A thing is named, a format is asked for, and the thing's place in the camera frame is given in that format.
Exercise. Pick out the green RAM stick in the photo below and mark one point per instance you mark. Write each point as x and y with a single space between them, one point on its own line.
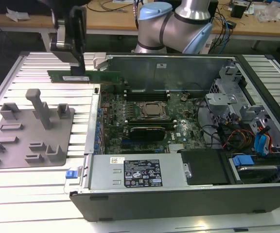
101 77

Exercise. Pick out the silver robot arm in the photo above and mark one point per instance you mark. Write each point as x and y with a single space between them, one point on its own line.
152 26

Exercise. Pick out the RAM slot white latches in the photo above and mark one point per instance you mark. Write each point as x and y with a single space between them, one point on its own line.
147 96
147 91

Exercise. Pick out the grey plastic case latch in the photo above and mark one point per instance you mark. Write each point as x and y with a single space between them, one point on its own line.
98 60

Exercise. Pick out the white crumpled paper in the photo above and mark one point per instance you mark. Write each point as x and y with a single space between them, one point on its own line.
17 14

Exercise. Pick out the blue card retention clip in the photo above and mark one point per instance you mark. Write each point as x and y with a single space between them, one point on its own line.
96 146
98 112
98 124
96 138

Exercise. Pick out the silver CPU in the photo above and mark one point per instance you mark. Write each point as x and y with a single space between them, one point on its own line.
152 109

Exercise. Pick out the grey parts rack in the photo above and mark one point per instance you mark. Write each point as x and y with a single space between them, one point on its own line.
33 145

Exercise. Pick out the black graphics card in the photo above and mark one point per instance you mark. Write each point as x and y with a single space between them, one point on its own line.
147 132

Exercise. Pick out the silver coin battery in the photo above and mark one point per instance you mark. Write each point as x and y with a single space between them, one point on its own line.
183 98

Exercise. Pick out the silver power supply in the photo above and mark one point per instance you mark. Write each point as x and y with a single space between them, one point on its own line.
101 167

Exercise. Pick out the blue plastic latch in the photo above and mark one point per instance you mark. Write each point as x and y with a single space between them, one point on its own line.
71 174

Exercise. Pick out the green motherboard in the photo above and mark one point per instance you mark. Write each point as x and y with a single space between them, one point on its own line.
191 121

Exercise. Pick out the silver finned heatsink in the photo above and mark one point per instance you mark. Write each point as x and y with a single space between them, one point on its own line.
176 148

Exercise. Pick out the grey metal drive cage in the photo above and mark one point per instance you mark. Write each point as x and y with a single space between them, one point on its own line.
221 99

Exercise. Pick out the small black box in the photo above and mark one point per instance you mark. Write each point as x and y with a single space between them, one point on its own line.
238 11

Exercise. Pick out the black plastic cover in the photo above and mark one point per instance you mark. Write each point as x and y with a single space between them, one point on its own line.
203 167

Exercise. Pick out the clear plastic bags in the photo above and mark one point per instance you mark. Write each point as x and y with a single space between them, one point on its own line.
268 13

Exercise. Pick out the black PC case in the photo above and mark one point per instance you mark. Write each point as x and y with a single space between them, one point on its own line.
179 206

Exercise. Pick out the hard disk in blue carrier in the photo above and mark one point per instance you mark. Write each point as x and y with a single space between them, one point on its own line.
256 173

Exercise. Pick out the wooden desk white frame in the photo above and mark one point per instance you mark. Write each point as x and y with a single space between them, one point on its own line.
93 21
264 31

